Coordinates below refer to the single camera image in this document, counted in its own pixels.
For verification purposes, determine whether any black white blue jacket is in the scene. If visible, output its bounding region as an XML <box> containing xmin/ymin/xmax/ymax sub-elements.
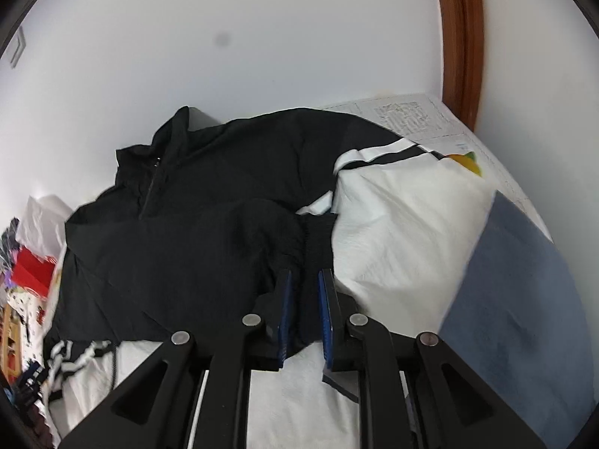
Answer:
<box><xmin>47</xmin><ymin>109</ymin><xmax>595</xmax><ymax>448</ymax></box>

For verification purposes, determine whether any red paper shopping bag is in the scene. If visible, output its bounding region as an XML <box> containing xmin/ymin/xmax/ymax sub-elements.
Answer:
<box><xmin>11</xmin><ymin>246</ymin><xmax>56</xmax><ymax>299</ymax></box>

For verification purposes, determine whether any white plastic Miniso bag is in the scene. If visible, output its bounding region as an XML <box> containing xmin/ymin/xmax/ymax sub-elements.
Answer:
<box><xmin>15</xmin><ymin>195</ymin><xmax>73</xmax><ymax>260</ymax></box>

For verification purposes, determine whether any plaid cloth in bag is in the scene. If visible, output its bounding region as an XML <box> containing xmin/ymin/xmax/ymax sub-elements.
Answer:
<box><xmin>0</xmin><ymin>218</ymin><xmax>20</xmax><ymax>272</ymax></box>

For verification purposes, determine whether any fruit print newspaper tablecloth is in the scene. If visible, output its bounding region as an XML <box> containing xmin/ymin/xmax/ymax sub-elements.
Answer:
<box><xmin>326</xmin><ymin>94</ymin><xmax>549</xmax><ymax>234</ymax></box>

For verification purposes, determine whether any white wall light switch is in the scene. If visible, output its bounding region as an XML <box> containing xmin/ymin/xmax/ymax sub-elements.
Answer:
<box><xmin>7</xmin><ymin>27</ymin><xmax>27</xmax><ymax>69</ymax></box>

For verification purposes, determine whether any brown wooden door frame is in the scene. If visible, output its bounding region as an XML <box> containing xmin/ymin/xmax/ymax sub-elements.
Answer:
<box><xmin>439</xmin><ymin>0</ymin><xmax>484</xmax><ymax>131</ymax></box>

